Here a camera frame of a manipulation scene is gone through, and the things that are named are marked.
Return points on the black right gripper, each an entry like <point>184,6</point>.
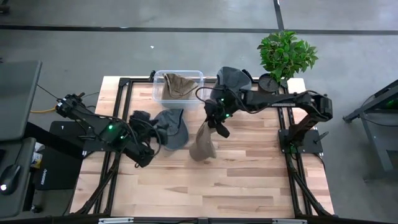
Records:
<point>219,110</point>

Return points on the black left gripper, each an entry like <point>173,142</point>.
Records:
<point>140,121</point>

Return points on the grey bucket hat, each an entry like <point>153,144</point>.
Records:
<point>175,130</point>
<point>233,79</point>

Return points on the beige bucket hat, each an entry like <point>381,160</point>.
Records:
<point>202,146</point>
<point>178,88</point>

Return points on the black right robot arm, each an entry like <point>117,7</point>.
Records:
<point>280,99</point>

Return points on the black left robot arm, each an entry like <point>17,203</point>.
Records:
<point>109,130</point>

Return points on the tall clear plastic bin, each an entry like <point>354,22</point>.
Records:
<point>158,93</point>

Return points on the black plant pot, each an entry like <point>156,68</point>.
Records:
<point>269,83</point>

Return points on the green leafy plant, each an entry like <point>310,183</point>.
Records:
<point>284,54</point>

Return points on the silver table clamp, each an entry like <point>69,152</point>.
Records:
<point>115,220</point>
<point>289,221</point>

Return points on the white yellow packet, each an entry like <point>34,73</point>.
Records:
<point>37,157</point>

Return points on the grey desk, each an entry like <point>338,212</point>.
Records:
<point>18,155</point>

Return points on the grey flat panel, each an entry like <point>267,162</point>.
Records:
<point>18,93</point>

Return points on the dark computer mouse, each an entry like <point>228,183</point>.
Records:
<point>9,180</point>

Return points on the black metal stand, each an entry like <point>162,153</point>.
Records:
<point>382,143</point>

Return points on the black metal table frame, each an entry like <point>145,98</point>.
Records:
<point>124,81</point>

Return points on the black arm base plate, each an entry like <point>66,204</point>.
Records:
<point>311,144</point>

